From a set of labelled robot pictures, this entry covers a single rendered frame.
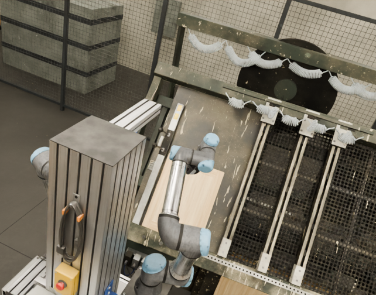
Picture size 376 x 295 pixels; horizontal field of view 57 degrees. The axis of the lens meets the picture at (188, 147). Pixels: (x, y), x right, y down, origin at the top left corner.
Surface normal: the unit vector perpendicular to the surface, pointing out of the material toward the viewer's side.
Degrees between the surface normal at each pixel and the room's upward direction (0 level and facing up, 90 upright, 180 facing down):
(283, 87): 90
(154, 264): 7
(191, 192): 50
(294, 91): 90
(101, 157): 0
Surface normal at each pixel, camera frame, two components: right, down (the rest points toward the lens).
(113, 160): 0.22, -0.83
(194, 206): -0.07, -0.19
